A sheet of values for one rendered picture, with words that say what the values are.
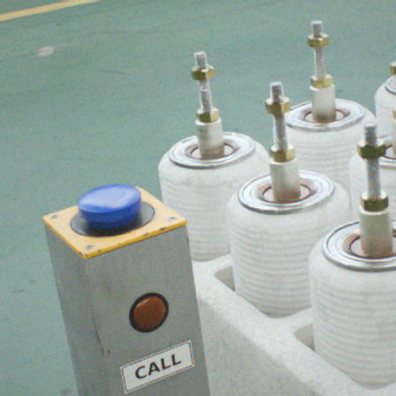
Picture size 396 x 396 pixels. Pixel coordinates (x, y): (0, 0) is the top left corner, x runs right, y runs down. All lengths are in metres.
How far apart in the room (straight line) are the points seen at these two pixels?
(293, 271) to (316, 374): 0.10
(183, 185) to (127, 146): 0.79
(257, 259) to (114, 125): 0.99
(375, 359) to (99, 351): 0.19
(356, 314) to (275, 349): 0.08
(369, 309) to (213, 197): 0.23
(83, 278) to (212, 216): 0.27
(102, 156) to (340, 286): 0.98
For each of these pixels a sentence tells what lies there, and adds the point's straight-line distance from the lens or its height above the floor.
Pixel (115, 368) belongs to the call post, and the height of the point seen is 0.23.
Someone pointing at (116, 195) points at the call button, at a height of 0.33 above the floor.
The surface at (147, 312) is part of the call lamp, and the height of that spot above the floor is 0.26.
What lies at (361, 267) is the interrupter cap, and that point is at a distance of 0.69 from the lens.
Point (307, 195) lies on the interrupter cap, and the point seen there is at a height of 0.25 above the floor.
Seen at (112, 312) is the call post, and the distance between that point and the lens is 0.64.
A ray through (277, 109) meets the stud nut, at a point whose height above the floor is 0.32.
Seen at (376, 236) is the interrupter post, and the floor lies 0.26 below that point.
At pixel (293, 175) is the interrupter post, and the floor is 0.27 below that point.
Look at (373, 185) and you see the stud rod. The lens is 0.70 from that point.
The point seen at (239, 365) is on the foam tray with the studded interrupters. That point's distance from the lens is 0.81.
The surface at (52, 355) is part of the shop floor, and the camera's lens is 1.14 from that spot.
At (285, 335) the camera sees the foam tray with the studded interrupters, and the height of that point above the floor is 0.18.
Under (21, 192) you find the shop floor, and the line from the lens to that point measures 1.56.
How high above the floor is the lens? 0.59
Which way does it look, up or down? 24 degrees down
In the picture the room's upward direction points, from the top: 7 degrees counter-clockwise
